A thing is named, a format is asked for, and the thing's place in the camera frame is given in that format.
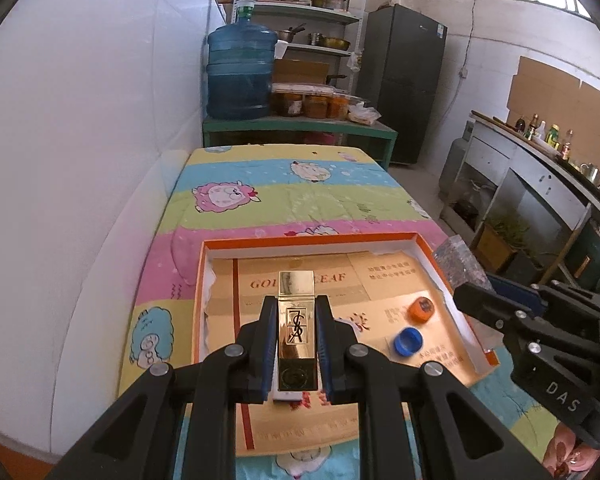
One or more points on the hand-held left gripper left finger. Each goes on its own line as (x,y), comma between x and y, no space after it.
(269,355)

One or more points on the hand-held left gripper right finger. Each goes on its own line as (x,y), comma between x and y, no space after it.
(324,360)

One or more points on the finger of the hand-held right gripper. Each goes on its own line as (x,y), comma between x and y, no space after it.
(480,305)
(515,292)

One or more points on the gold lipstick case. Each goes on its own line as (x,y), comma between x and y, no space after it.
(296,330)

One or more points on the orange cap with dark label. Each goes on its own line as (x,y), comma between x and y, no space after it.
(420,310)

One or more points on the blue bottle cap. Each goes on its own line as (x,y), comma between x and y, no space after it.
(407,342)

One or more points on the shallow orange-rimmed cardboard box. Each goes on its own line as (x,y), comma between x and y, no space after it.
(370,285)

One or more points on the dark planter box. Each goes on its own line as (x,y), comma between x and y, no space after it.
(525,270)

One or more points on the potted grass plant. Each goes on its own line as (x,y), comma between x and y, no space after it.
(497,242)

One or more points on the dark green container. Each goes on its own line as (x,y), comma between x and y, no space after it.
(592,255)

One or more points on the glass jug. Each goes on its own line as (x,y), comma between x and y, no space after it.
(467,207)

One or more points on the grey kitchen counter cabinet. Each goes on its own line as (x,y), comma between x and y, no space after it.
(530,180)

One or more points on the grey gas cylinder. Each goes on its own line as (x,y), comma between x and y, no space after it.
(455,165)

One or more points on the metal cup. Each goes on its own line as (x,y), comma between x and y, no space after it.
(591,173)

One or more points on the printed cartoon sheep blanket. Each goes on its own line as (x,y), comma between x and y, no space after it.
(280,200)

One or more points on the green plastic bottle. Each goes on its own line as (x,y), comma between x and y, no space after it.
(553,138)

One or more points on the white plastic bottle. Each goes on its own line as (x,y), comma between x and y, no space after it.
(541,132)

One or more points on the dark sauce bottle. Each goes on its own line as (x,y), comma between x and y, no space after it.
(532,127)

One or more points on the plastic bag of food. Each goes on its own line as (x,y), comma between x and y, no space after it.
(365,114)

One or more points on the green low table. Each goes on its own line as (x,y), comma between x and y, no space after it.
(300,125)

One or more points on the dark grey refrigerator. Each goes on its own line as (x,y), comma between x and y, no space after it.
(405,85)

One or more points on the jar of orange preserve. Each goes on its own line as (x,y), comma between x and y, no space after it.
(287,105)
(339,107)
(316,106)

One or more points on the black frying pan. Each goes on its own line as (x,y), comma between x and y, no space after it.
(336,80)

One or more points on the blue water jug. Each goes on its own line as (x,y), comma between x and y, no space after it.
(240,75)

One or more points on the brown cardboard box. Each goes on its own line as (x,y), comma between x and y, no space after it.
(300,72)

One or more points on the brass basin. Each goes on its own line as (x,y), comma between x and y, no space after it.
(335,44)

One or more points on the metal cooking pot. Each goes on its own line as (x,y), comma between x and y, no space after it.
(286,35)

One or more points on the white metal shelf rack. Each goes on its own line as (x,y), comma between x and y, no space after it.
(300,12)

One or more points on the water jug pump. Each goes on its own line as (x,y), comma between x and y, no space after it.
(246,0)

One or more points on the cardboard sheets on wall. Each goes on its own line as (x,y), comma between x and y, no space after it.
(555,95)

